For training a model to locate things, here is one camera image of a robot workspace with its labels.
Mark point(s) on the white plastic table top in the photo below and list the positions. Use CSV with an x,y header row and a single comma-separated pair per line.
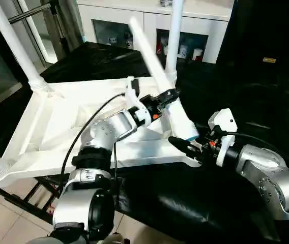
x,y
58,117

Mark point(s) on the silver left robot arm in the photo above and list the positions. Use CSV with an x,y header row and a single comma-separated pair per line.
x,y
98,152

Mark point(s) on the red bottle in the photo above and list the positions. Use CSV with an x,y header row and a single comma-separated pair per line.
x,y
159,50

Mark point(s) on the black work mat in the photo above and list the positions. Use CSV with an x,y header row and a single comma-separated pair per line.
x,y
185,203

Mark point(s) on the white glass-door cabinet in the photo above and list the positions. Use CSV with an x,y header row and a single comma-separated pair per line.
x,y
114,20

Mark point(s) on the grey crumpled bundle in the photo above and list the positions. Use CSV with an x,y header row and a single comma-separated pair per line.
x,y
166,2

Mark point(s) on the small yellow label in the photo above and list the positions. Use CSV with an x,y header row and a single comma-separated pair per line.
x,y
269,60

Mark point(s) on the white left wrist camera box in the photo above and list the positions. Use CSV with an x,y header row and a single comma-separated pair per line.
x,y
134,101

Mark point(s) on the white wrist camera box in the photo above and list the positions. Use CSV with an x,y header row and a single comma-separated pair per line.
x,y
222,124
134,101

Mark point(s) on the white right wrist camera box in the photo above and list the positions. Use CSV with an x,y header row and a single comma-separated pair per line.
x,y
222,124

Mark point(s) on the grey metal rack frame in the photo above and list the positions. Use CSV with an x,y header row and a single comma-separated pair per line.
x,y
27,20

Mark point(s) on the black metal table frame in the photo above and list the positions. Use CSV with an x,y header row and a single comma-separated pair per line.
x,y
27,195

